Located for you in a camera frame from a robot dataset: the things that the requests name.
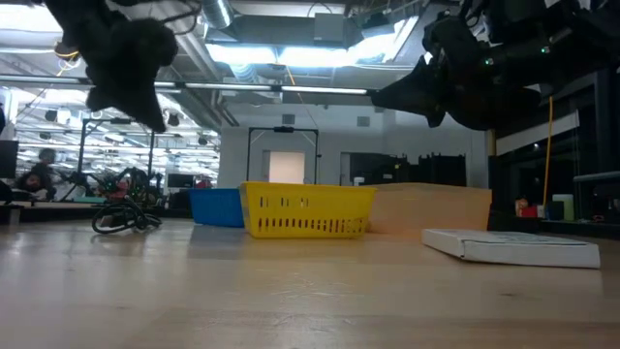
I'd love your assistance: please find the black background monitor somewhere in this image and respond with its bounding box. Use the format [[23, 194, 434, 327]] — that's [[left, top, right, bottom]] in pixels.
[[0, 140, 19, 179]]

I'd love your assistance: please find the orange plastic bin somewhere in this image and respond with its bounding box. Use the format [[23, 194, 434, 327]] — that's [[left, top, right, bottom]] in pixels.
[[367, 181, 494, 234]]

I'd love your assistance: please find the white green container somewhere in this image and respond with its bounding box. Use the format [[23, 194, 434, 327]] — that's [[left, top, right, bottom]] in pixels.
[[551, 193, 576, 222]]

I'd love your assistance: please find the grey ceiling box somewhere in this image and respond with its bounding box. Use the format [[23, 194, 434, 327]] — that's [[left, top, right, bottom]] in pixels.
[[313, 13, 346, 43]]

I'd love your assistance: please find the dark side desk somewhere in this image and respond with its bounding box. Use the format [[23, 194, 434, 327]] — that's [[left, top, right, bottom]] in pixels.
[[573, 170, 620, 184]]

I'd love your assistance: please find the dark cable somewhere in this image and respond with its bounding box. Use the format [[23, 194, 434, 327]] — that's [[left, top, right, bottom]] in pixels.
[[90, 196, 164, 236]]

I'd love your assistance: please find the long ceiling light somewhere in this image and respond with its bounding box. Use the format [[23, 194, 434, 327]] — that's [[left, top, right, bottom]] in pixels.
[[154, 81, 369, 96]]

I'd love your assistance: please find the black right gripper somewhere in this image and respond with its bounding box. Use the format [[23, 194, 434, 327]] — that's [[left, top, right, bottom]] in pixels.
[[371, 16, 490, 128]]

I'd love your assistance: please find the person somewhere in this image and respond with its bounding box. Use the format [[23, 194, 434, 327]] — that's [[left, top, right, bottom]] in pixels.
[[36, 147, 59, 181], [14, 172, 49, 201]]

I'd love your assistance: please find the black vertical column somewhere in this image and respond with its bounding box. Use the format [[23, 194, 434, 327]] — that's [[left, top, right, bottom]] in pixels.
[[593, 67, 620, 174]]

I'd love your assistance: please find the yellow plastic bin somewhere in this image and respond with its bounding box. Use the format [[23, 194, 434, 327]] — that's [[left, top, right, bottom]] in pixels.
[[239, 180, 378, 239]]

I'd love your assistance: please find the blue plastic bin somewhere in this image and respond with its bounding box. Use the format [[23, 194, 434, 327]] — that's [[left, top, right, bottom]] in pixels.
[[188, 187, 246, 229]]

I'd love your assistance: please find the white product box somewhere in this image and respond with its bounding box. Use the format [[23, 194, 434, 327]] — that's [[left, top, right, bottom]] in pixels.
[[420, 227, 602, 270]]

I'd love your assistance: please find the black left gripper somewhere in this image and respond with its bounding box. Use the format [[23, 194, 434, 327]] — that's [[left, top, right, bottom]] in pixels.
[[79, 18, 179, 133]]

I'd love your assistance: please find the silver ventilation duct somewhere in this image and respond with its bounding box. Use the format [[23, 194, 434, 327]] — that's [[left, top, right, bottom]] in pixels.
[[201, 0, 258, 30]]

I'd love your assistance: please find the black background gantry frame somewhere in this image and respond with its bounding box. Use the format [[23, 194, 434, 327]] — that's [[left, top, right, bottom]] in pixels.
[[245, 125, 321, 185]]

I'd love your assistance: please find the background robot workstation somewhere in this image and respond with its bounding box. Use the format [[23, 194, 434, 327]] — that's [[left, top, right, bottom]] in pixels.
[[72, 117, 166, 205]]

